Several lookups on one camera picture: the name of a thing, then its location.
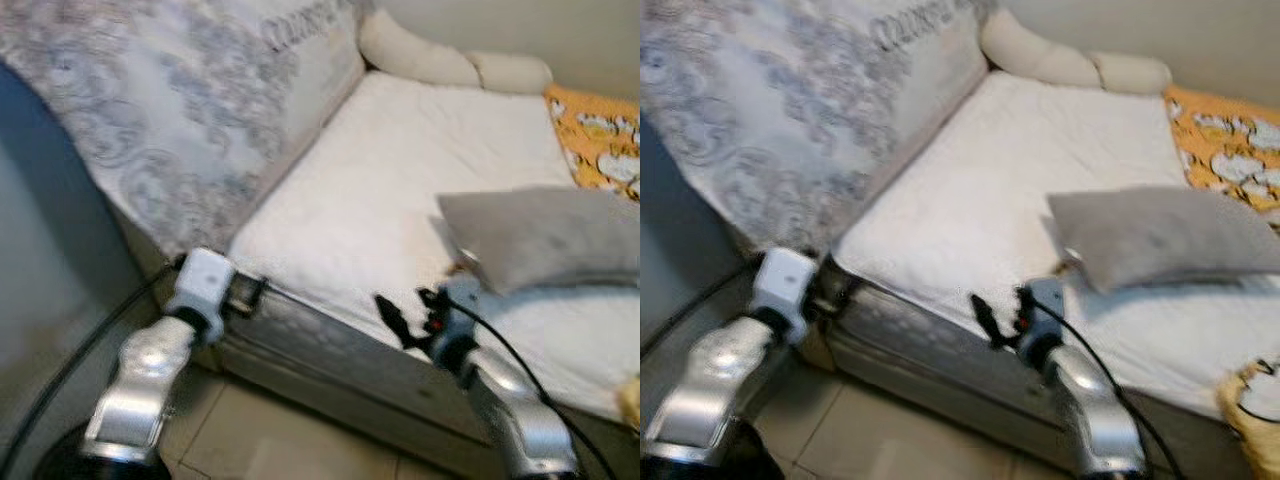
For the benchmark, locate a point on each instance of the grey quilted mattress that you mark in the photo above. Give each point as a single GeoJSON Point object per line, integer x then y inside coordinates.
{"type": "Point", "coordinates": [930, 355]}
{"type": "Point", "coordinates": [330, 355]}

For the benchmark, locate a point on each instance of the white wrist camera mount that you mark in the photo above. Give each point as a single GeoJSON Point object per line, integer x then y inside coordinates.
{"type": "Point", "coordinates": [463, 300]}
{"type": "Point", "coordinates": [200, 285]}
{"type": "Point", "coordinates": [785, 285]}
{"type": "Point", "coordinates": [1050, 300]}

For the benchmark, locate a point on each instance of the beige bolster pillow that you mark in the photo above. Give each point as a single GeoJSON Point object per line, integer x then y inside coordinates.
{"type": "Point", "coordinates": [420, 55]}
{"type": "Point", "coordinates": [1040, 55]}

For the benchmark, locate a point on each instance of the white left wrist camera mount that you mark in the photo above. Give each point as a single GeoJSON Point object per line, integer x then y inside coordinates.
{"type": "Point", "coordinates": [200, 285]}
{"type": "Point", "coordinates": [785, 285]}

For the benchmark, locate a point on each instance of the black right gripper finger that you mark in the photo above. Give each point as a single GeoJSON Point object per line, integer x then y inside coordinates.
{"type": "Point", "coordinates": [988, 318]}
{"type": "Point", "coordinates": [393, 318]}

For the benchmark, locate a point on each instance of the grey pillow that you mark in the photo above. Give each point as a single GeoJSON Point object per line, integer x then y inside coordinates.
{"type": "Point", "coordinates": [1160, 235]}
{"type": "Point", "coordinates": [550, 235]}

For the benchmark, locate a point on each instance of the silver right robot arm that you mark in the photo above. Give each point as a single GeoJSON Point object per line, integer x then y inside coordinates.
{"type": "Point", "coordinates": [1095, 420]}
{"type": "Point", "coordinates": [520, 420]}

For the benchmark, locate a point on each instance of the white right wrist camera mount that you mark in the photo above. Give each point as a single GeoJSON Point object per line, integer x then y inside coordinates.
{"type": "Point", "coordinates": [463, 300]}
{"type": "Point", "coordinates": [1050, 300]}

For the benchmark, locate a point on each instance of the yellow cartoon egg blanket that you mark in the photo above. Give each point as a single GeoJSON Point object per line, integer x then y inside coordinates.
{"type": "Point", "coordinates": [1225, 145]}
{"type": "Point", "coordinates": [600, 140]}

